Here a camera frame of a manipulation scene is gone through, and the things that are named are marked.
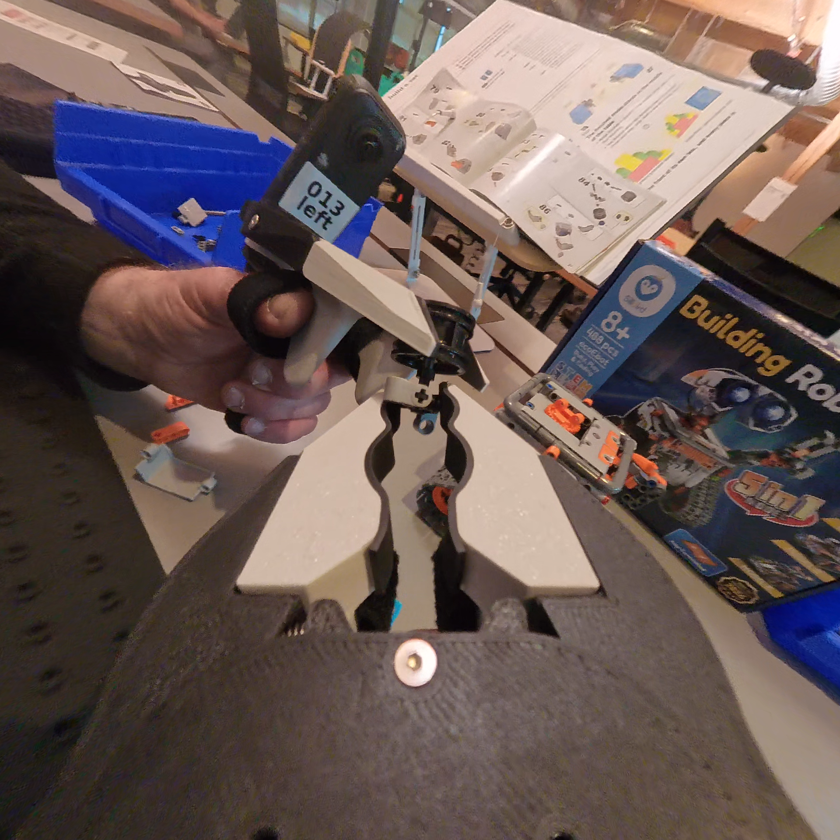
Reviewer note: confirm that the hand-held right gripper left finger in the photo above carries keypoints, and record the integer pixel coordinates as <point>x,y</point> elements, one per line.
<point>309,525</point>

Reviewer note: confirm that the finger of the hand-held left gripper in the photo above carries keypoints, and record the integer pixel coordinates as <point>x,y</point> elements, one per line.
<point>361,282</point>
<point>374,348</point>

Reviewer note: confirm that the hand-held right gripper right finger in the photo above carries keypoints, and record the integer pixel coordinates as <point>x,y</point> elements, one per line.
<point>525,525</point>

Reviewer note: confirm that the small black wheel assembly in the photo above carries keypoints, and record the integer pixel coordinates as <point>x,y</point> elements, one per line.
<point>453,339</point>

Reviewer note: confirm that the person's left hand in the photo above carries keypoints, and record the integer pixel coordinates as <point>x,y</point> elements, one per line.
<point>171,328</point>

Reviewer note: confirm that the grey orange tracked toy robot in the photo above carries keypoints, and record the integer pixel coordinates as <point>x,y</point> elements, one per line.
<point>578,440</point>

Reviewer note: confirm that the grey flat hinged panel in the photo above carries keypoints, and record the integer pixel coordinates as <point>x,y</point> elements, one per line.
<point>171,473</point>

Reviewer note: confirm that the orange beam piece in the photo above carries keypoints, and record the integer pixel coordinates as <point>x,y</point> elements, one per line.
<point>168,432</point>

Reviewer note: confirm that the printed paper sheet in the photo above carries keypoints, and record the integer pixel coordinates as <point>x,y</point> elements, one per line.
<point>171,88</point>

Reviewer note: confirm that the blue plastic bin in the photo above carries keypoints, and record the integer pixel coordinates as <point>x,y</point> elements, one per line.
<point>807,643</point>
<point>145,171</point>

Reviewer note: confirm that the blue cardboard box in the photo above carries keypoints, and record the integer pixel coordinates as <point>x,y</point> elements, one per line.
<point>735,420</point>

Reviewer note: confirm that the open instruction booklet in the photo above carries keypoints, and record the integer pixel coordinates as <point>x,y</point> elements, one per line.
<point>591,118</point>

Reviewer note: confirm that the black perforated board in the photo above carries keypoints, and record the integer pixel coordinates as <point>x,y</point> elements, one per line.
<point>66,591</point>

